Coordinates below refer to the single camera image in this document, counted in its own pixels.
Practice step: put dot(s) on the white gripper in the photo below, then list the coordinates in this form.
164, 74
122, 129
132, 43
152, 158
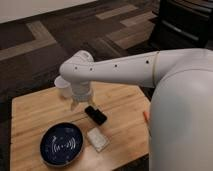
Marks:
81, 92

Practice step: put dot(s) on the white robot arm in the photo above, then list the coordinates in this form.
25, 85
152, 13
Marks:
181, 108

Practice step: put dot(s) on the orange pepper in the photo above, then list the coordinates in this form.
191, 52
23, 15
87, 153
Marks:
146, 116

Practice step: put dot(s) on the black smartphone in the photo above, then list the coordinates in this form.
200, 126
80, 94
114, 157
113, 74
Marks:
96, 115

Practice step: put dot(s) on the white plastic cup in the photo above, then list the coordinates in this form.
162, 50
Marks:
63, 86

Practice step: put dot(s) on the white rectangular sponge packet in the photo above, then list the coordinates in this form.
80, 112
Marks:
98, 140

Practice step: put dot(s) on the dark blue patterned plate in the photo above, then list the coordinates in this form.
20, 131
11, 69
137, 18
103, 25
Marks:
61, 144

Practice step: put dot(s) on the black shelf unit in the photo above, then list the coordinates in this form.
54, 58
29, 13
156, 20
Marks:
182, 24

